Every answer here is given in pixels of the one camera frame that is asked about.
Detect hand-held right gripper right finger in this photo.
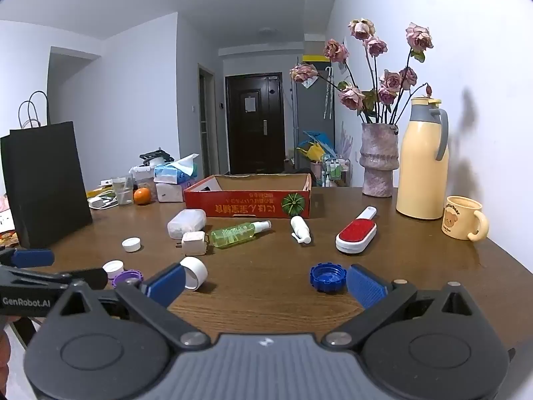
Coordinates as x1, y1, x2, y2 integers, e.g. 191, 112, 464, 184
322, 263, 486, 348

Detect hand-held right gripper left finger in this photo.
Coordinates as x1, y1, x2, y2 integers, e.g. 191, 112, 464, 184
48, 263, 211, 348

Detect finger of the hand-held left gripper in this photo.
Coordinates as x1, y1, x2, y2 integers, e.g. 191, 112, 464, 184
0, 249, 55, 268
0, 267, 108, 289

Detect white ribbed bottle cap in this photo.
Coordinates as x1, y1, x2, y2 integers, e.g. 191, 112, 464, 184
102, 260, 125, 280

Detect small white cup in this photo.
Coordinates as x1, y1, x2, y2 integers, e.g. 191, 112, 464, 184
179, 256, 208, 291

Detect purple bottle cap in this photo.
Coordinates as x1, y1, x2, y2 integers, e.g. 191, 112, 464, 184
112, 269, 144, 289

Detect white translucent plastic box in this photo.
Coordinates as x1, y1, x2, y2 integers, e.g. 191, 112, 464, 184
167, 209, 207, 240

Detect green spray bottle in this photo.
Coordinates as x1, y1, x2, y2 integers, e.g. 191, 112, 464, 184
209, 220, 272, 249

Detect red cardboard box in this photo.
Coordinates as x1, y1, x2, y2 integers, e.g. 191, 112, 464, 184
184, 174, 312, 219

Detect blue bottle cap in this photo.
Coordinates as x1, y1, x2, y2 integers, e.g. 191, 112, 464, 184
309, 262, 348, 293

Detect white charger plug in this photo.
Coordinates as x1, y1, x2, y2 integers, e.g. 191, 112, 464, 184
182, 231, 213, 257

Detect red and white lint brush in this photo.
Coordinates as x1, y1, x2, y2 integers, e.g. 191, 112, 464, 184
335, 206, 377, 254

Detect black paper bag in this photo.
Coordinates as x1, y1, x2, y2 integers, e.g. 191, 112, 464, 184
0, 90, 93, 249

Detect white small bottle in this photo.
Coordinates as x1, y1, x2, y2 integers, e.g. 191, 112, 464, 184
290, 215, 311, 245

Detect drinking glass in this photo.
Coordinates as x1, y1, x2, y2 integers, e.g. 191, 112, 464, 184
112, 176, 135, 206

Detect white tissue box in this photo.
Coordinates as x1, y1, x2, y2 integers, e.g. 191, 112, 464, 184
156, 182, 187, 203

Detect clear container with white lid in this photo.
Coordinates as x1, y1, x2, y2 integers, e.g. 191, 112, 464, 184
130, 166, 158, 194

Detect blue tissue pack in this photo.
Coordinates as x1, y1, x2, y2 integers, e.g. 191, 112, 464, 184
154, 153, 200, 185

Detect yellow mug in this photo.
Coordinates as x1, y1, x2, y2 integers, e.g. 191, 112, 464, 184
441, 196, 489, 241

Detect rolling cart with bottles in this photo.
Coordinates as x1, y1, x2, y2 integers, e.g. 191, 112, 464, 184
321, 154, 352, 187

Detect black folding stand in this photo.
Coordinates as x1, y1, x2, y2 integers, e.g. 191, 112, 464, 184
139, 149, 175, 164

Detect pink ceramic vase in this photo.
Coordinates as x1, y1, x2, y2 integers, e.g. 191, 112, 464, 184
360, 122, 399, 198

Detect yellow thermos jug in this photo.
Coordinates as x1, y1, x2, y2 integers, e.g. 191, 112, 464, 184
395, 97, 449, 220

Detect yellow bag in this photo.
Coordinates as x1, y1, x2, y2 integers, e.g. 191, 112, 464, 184
296, 142, 324, 162

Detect dark entrance door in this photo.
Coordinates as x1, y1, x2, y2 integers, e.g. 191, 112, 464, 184
225, 72, 286, 174

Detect grey fridge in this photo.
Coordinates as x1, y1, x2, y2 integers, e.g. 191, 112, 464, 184
291, 62, 336, 163

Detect bunch of dried pink roses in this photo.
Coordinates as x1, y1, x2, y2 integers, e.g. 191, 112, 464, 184
290, 18, 434, 126

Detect white cables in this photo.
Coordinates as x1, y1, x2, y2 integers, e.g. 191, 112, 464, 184
87, 194, 119, 209

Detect purple wall decoration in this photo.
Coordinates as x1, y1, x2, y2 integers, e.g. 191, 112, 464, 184
337, 123, 354, 163

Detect side door frame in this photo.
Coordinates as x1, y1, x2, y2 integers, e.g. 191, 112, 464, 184
198, 63, 218, 176

